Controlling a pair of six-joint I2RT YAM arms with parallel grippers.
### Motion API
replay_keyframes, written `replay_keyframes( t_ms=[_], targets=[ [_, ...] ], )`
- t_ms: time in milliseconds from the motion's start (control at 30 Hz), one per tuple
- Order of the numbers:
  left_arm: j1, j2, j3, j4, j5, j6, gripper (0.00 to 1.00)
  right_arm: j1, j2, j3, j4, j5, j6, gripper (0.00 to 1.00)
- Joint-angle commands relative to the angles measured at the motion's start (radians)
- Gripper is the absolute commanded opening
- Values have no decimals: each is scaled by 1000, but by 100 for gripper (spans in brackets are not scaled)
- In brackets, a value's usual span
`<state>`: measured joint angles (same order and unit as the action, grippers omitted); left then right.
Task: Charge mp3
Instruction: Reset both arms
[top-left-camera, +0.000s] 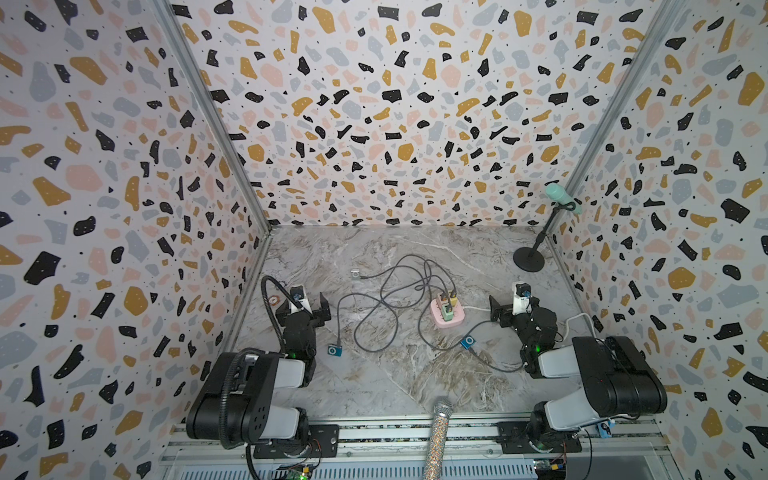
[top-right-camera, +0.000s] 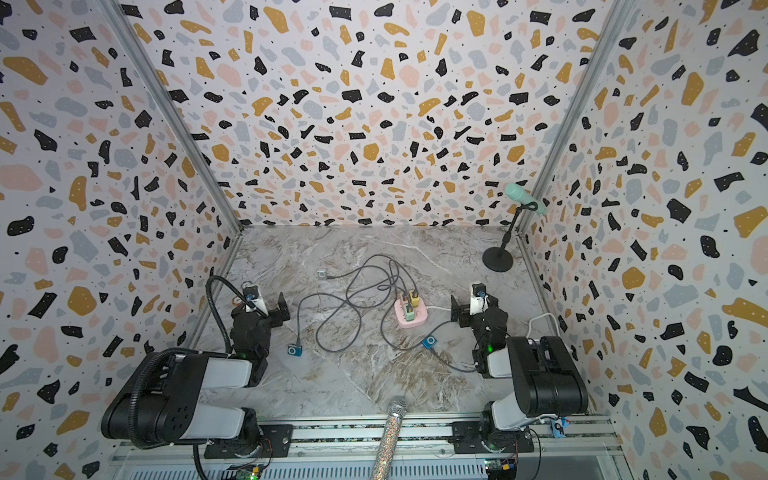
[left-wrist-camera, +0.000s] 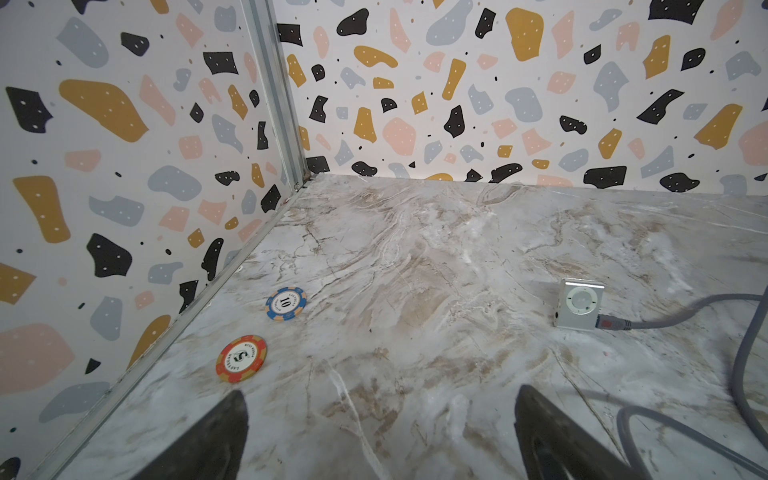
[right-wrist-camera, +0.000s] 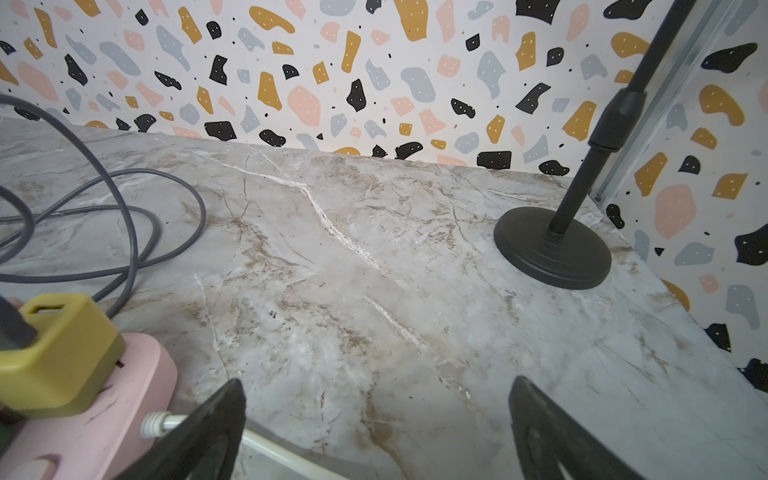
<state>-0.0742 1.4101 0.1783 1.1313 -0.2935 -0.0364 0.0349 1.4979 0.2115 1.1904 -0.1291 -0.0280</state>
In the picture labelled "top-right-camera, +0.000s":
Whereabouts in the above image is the blue mp3 player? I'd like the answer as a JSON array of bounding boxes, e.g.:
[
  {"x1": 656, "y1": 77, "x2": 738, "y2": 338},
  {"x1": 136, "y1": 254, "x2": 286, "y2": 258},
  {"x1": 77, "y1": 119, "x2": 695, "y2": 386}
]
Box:
[
  {"x1": 286, "y1": 343, "x2": 303, "y2": 357},
  {"x1": 422, "y1": 335, "x2": 437, "y2": 350}
]

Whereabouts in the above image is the yellow USB charger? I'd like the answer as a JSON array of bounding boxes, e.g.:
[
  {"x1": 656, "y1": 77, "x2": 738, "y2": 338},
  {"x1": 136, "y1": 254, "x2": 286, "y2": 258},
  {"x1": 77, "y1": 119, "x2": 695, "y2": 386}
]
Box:
[{"x1": 408, "y1": 289, "x2": 420, "y2": 307}]

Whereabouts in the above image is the grey cable of green charger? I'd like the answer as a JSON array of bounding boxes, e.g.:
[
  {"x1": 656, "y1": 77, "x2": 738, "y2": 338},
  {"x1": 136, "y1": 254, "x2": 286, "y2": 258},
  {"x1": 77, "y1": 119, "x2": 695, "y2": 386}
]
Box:
[{"x1": 296, "y1": 266, "x2": 409, "y2": 354}]

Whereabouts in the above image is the grey cable of yellow charger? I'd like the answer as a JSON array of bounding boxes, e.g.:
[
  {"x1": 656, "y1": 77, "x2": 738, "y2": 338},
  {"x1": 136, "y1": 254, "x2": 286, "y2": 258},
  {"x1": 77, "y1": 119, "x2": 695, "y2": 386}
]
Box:
[{"x1": 379, "y1": 299, "x2": 481, "y2": 374}]

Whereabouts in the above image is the grey cable of pink charger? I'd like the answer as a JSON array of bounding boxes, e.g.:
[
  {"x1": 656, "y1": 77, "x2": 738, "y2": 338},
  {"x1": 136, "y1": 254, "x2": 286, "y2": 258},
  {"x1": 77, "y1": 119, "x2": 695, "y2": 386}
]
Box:
[{"x1": 326, "y1": 253, "x2": 415, "y2": 301}]

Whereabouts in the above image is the green USB charger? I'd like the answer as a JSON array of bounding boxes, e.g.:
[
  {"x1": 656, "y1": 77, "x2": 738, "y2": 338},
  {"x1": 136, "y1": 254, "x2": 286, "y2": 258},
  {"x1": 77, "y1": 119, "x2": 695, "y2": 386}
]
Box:
[{"x1": 403, "y1": 303, "x2": 415, "y2": 321}]

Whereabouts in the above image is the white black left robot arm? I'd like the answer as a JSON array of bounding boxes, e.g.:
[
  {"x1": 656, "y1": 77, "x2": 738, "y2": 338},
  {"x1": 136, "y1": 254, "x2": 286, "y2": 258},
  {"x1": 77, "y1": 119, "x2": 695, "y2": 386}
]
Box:
[{"x1": 100, "y1": 285, "x2": 291, "y2": 458}]

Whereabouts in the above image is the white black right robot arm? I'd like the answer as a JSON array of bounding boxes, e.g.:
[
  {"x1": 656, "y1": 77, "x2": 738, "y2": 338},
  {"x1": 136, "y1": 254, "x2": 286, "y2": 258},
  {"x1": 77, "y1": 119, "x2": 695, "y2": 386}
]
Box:
[{"x1": 449, "y1": 294, "x2": 589, "y2": 455}]

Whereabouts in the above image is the pink power strip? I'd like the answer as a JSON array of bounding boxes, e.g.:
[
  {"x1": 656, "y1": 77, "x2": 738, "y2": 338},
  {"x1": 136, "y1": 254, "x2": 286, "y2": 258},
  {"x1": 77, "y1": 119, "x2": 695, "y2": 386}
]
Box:
[{"x1": 394, "y1": 300, "x2": 428, "y2": 329}]

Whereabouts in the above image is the black microphone stand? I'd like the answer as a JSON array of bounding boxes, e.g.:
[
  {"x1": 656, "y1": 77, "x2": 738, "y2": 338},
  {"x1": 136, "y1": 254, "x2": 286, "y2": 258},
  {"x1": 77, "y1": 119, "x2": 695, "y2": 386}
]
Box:
[{"x1": 482, "y1": 201, "x2": 538, "y2": 273}]

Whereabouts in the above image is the glitter silver microphone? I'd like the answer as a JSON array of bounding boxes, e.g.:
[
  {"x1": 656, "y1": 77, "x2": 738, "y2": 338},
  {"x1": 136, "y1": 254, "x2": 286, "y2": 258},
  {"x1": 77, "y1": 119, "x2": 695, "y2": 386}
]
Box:
[{"x1": 370, "y1": 396, "x2": 407, "y2": 480}]

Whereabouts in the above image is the green microphone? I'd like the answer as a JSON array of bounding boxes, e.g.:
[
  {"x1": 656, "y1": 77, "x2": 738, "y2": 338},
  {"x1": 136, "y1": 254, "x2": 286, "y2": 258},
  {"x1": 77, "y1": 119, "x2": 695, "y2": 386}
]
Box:
[{"x1": 504, "y1": 183, "x2": 547, "y2": 215}]

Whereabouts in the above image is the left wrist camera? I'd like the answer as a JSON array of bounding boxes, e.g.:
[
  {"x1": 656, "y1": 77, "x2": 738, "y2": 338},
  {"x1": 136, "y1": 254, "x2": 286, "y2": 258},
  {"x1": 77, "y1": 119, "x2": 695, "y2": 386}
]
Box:
[{"x1": 243, "y1": 284, "x2": 268, "y2": 318}]

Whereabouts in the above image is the blue clip on rail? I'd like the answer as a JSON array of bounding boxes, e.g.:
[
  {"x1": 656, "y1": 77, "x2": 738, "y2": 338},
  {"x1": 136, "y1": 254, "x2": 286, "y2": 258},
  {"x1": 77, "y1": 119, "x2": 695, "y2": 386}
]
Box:
[{"x1": 550, "y1": 417, "x2": 570, "y2": 438}]

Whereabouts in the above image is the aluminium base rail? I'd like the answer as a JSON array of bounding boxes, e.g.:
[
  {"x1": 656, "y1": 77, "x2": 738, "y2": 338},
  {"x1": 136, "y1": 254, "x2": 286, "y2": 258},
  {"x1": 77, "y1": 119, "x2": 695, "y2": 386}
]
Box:
[{"x1": 104, "y1": 412, "x2": 633, "y2": 479}]

